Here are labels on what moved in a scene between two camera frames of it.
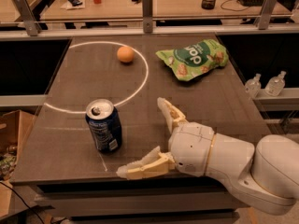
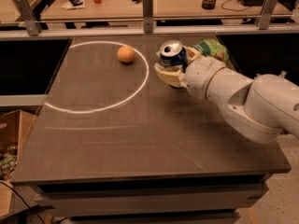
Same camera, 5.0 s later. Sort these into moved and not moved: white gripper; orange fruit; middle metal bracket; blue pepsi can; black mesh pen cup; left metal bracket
Moved: blue pepsi can; white gripper
Not moved: left metal bracket; orange fruit; middle metal bracket; black mesh pen cup
